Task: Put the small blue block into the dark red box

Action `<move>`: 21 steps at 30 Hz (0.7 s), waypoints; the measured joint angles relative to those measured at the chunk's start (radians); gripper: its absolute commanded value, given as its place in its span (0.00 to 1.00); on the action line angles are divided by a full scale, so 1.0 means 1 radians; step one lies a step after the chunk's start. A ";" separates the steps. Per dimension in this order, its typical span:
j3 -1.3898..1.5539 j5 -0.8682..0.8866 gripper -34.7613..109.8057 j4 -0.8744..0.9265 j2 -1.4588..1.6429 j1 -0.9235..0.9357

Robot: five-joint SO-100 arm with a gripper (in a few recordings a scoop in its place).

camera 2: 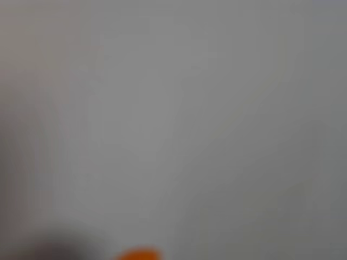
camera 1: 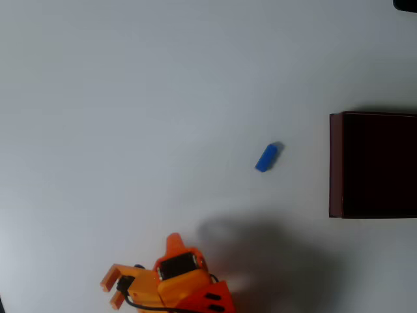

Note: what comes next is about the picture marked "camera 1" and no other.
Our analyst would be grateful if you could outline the small blue block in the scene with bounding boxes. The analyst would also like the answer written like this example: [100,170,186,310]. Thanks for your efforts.
[254,142,285,173]

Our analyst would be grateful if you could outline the dark red box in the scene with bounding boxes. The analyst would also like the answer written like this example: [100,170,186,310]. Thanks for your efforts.
[328,111,417,220]

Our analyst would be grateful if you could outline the black object at corner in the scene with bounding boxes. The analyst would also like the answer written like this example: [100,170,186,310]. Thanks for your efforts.
[392,0,417,14]

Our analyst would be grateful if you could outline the orange forked camera mount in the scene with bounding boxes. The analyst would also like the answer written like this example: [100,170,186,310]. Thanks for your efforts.
[99,263,160,310]

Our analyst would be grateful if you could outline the black cable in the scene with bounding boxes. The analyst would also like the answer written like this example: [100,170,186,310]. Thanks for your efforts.
[123,291,186,311]

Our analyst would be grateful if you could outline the small black camera module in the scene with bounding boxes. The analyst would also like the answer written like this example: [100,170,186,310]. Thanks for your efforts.
[117,275,136,294]

